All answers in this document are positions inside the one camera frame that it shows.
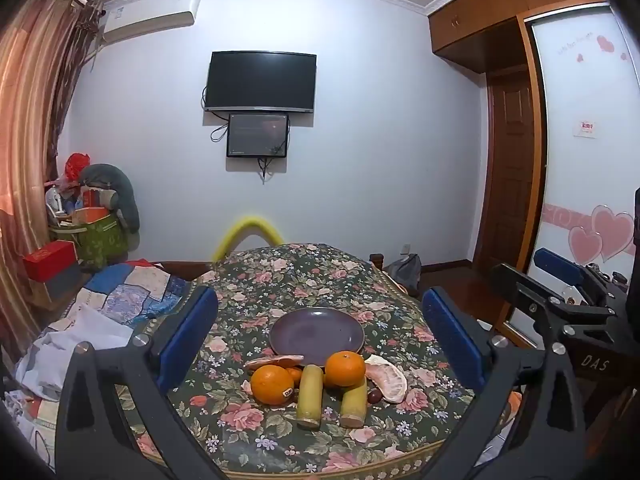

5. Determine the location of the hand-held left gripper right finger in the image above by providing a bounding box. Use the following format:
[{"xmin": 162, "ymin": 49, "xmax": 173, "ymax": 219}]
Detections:
[{"xmin": 421, "ymin": 286, "xmax": 588, "ymax": 480}]

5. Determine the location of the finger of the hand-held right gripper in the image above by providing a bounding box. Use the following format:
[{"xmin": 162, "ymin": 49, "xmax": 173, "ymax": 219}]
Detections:
[
  {"xmin": 532, "ymin": 247, "xmax": 601, "ymax": 306},
  {"xmin": 489, "ymin": 262, "xmax": 617, "ymax": 356}
]

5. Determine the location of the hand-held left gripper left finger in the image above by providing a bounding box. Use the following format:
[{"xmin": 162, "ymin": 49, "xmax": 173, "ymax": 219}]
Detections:
[{"xmin": 55, "ymin": 285, "xmax": 236, "ymax": 480}]

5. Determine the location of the pomelo segment with white pith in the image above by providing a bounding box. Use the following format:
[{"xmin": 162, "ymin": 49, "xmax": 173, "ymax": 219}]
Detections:
[{"xmin": 364, "ymin": 354, "xmax": 407, "ymax": 404}]

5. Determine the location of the pink peeled pomelo segment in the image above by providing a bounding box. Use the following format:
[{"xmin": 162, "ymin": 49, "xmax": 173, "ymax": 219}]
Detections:
[{"xmin": 245, "ymin": 355, "xmax": 305, "ymax": 373}]

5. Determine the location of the large orange with sticker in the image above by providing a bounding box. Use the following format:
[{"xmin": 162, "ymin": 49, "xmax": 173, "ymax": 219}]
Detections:
[{"xmin": 250, "ymin": 364, "xmax": 296, "ymax": 406}]

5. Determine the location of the orange with stem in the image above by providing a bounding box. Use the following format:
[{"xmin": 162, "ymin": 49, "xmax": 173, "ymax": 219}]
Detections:
[{"xmin": 325, "ymin": 351, "xmax": 367, "ymax": 388}]

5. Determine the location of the purple ceramic plate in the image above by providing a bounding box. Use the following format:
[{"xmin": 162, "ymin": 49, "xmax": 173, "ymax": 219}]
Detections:
[{"xmin": 269, "ymin": 307, "xmax": 366, "ymax": 357}]

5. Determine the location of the patchwork quilt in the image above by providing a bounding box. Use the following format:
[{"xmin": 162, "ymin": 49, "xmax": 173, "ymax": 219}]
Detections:
[{"xmin": 82, "ymin": 260, "xmax": 211, "ymax": 328}]

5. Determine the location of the grey bag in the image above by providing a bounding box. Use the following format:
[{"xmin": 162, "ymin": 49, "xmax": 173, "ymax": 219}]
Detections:
[{"xmin": 387, "ymin": 254, "xmax": 423, "ymax": 298}]

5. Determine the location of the white sliding door with hearts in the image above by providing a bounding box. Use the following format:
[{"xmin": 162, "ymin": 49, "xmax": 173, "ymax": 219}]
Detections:
[{"xmin": 505, "ymin": 5, "xmax": 640, "ymax": 346}]

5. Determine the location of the brown wooden door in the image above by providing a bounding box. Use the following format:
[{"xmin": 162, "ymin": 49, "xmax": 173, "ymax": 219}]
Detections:
[{"xmin": 472, "ymin": 70, "xmax": 546, "ymax": 281}]

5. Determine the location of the white cloth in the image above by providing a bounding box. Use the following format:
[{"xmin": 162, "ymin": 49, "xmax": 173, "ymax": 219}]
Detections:
[{"xmin": 15, "ymin": 305, "xmax": 131, "ymax": 401}]

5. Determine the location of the large green patterned box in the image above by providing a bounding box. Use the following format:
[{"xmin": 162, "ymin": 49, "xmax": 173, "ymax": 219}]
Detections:
[{"xmin": 75, "ymin": 212, "xmax": 130, "ymax": 268}]

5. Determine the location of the grey box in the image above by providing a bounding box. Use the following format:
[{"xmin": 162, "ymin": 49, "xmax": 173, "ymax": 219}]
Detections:
[{"xmin": 30, "ymin": 260, "xmax": 83, "ymax": 306}]

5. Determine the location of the floral blanket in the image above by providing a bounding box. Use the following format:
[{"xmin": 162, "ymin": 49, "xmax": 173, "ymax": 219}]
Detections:
[{"xmin": 135, "ymin": 242, "xmax": 506, "ymax": 480}]

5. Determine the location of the grey plush toy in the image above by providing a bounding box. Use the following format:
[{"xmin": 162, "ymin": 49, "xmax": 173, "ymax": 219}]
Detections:
[{"xmin": 80, "ymin": 163, "xmax": 142, "ymax": 233}]

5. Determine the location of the red flat box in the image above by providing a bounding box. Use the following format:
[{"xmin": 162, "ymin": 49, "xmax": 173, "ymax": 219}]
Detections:
[{"xmin": 22, "ymin": 240, "xmax": 78, "ymax": 281}]

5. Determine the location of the orange gift box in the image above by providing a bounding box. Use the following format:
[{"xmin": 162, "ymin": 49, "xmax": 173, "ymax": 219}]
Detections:
[{"xmin": 80, "ymin": 187, "xmax": 112, "ymax": 211}]

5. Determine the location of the small white fan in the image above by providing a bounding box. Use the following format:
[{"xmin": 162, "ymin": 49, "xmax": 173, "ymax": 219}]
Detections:
[{"xmin": 45, "ymin": 187, "xmax": 68, "ymax": 226}]

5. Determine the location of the red plastic bag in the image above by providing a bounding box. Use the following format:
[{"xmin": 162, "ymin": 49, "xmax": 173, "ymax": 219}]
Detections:
[{"xmin": 64, "ymin": 152, "xmax": 92, "ymax": 181}]

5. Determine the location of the pink brown curtain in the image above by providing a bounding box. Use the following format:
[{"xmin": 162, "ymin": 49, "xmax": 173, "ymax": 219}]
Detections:
[{"xmin": 0, "ymin": 0, "xmax": 106, "ymax": 306}]

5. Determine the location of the wooden overhead cabinet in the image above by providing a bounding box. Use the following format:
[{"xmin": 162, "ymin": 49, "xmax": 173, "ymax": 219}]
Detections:
[{"xmin": 427, "ymin": 0, "xmax": 616, "ymax": 73}]

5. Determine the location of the white air conditioner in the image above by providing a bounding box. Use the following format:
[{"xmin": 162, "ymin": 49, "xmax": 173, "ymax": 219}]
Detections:
[{"xmin": 100, "ymin": 0, "xmax": 202, "ymax": 44}]

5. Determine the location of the black television cable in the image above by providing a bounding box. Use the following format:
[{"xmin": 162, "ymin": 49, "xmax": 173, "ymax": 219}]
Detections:
[{"xmin": 201, "ymin": 85, "xmax": 231, "ymax": 143}]

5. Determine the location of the small wall-mounted monitor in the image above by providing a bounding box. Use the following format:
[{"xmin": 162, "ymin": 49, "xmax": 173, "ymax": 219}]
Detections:
[{"xmin": 226, "ymin": 113, "xmax": 291, "ymax": 159}]

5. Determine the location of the wall-mounted black television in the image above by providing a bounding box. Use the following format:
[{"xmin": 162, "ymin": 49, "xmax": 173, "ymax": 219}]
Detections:
[{"xmin": 206, "ymin": 51, "xmax": 317, "ymax": 113}]

